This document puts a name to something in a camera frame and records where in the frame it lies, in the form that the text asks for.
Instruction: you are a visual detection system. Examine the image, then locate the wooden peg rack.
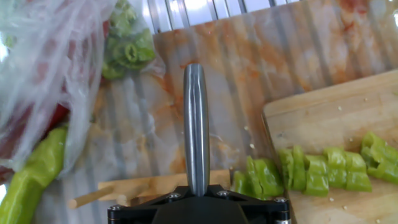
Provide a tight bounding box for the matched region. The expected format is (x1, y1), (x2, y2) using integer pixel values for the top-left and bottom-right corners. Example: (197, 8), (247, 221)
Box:
(67, 169), (233, 210)

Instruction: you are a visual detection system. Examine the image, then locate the wooden cutting board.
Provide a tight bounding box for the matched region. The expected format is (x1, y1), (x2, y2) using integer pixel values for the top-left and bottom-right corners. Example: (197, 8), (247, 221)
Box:
(261, 70), (398, 224)

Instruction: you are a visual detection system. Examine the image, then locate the steel cleaver knife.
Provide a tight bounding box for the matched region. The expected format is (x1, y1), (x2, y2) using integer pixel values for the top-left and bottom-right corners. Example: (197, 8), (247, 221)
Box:
(183, 63), (211, 197)

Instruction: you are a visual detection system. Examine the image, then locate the cut green pepper chunk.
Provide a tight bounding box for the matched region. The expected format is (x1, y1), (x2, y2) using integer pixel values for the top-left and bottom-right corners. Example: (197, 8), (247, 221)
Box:
(359, 131), (398, 184)
(277, 145), (307, 191)
(303, 154), (330, 197)
(232, 156), (284, 200)
(344, 151), (373, 193)
(322, 146), (348, 189)

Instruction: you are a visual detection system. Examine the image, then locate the plastic bag of peppers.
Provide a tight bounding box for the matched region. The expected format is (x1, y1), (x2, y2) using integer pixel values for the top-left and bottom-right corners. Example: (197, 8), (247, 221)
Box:
(101, 0), (157, 80)

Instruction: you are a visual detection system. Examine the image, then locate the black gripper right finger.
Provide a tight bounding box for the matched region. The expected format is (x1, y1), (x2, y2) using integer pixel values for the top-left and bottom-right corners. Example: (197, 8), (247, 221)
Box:
(200, 184), (292, 224)

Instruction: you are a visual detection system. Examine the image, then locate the clear plastic bag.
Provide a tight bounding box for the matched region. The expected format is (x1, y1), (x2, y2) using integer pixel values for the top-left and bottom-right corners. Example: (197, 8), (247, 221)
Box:
(0, 0), (165, 178)

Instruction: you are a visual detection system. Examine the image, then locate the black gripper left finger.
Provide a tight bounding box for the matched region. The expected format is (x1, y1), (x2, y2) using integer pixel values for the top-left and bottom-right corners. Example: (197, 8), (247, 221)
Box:
(107, 185), (198, 224)

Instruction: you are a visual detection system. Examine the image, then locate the red chili pepper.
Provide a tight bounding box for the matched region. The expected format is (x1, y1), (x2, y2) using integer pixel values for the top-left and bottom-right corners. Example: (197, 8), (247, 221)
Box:
(43, 104), (71, 133)
(99, 19), (111, 40)

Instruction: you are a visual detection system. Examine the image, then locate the curved green chili pepper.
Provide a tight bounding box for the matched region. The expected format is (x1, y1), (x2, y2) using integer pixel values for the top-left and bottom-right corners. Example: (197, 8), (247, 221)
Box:
(0, 126), (68, 224)

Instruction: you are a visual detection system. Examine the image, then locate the marble pattern plastic mat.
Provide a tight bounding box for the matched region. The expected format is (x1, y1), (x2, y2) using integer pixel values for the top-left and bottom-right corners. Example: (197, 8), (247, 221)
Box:
(30, 0), (398, 224)

